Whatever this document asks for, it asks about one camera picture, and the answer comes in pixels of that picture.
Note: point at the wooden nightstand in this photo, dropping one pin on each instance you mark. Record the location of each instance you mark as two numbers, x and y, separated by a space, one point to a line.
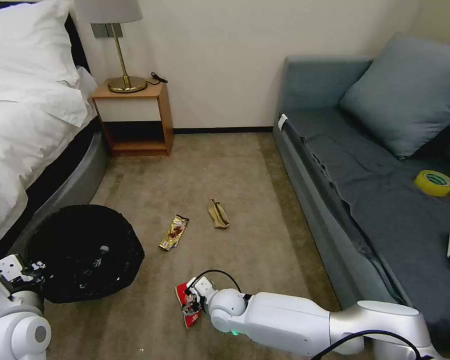
135 108

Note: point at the tan crumpled paper bag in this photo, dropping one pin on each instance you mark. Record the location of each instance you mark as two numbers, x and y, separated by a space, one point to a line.
218 215

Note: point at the blue cushion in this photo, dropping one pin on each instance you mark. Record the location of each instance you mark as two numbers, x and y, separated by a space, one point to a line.
401 97

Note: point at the black baseboard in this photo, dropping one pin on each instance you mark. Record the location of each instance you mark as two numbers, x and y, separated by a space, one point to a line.
221 130

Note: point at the grey and black bed base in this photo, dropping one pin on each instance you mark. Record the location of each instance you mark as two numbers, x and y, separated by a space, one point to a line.
71 176

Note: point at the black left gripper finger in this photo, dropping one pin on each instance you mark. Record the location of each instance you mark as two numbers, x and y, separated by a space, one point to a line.
39 264

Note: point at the gold snack wrapper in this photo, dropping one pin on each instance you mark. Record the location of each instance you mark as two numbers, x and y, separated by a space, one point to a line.
174 232

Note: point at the white duvet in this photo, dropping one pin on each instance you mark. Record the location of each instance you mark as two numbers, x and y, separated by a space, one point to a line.
18 142

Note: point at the white tape strip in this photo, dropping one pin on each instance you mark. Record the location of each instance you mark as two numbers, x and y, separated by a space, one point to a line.
283 121

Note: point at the blue-grey sofa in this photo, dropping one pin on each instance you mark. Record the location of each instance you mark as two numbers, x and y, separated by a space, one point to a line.
360 180

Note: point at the black round trash bin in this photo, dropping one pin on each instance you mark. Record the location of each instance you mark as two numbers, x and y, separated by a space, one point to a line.
82 262

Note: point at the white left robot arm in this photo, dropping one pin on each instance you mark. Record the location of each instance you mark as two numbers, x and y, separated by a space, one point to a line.
11 322

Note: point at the yellow tape roll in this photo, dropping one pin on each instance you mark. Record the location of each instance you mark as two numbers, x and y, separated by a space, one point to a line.
423 183

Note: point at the white pillow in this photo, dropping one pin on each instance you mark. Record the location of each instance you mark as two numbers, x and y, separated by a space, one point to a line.
18 48

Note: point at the dark cushion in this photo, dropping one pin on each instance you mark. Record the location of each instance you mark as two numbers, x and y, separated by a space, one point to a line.
448 148

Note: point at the red snack wrapper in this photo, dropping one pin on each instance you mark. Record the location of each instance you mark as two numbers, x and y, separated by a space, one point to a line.
181 293

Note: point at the black headboard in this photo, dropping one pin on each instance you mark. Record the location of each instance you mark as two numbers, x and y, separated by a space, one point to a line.
77 41

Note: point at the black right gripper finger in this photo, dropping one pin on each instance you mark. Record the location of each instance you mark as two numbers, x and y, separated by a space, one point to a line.
185 308
195 313

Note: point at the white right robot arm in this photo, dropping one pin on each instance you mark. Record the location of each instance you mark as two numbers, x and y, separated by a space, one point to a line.
285 315

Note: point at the grey wall switch panel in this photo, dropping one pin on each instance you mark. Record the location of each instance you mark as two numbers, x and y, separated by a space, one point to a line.
105 30

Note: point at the bottle with grey cap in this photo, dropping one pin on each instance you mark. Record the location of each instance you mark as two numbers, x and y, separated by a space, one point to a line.
103 250

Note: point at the brass lamp with white shade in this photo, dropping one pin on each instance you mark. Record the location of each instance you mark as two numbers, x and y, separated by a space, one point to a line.
126 83

